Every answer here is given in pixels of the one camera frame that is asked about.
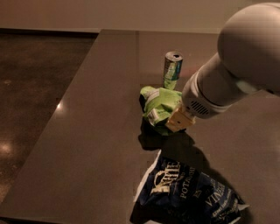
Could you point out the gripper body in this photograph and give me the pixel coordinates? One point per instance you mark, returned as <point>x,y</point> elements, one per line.
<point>194,101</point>

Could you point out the green rice chip bag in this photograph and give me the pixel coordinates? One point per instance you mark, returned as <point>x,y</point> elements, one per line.
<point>158,104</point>

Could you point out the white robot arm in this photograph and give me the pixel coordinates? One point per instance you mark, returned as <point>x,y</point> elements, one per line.
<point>247,60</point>

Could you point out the redbull can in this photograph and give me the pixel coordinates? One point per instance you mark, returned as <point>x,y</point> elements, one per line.
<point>172,68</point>

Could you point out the dark blue potato chip bag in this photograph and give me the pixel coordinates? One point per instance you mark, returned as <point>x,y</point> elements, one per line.
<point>176,193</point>

